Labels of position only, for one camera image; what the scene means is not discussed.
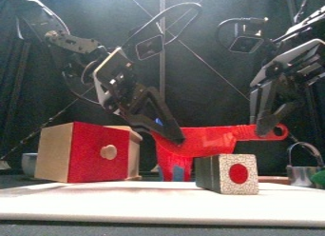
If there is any red toy knife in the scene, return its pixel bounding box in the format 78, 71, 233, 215
150, 123, 290, 159

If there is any toy sushi roll piece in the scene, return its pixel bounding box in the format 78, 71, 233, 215
209, 153, 260, 196

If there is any wooden box with slot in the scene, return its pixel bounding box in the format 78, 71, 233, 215
102, 125, 144, 181

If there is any red plastic cup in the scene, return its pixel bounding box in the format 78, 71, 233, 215
156, 144, 197, 183

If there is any wide blue tape strip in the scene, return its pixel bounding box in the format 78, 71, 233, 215
172, 165, 186, 183

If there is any wooden drawer with red front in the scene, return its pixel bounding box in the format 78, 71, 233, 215
34, 121, 130, 184

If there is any green toy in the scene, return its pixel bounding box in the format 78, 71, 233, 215
310, 170, 325, 189

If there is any white cutting board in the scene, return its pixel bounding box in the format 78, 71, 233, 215
0, 181, 325, 228

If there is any metal frame pole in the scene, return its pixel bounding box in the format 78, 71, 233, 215
158, 0, 166, 103

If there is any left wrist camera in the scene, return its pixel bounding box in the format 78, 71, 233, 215
133, 33, 166, 62

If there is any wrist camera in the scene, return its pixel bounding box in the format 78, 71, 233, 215
228, 22, 266, 54
133, 33, 166, 62

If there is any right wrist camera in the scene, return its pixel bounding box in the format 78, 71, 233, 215
228, 22, 266, 54

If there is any metal pail with handle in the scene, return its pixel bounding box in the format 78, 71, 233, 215
285, 141, 325, 187

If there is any black right camera cable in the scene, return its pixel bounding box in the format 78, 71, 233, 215
216, 16, 270, 44

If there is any black camera cable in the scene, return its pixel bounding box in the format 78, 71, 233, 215
121, 1, 204, 48
216, 16, 270, 44

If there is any black left camera cable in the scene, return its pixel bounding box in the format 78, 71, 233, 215
121, 1, 204, 48

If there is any white frame corner bracket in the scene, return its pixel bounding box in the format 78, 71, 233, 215
0, 159, 13, 171

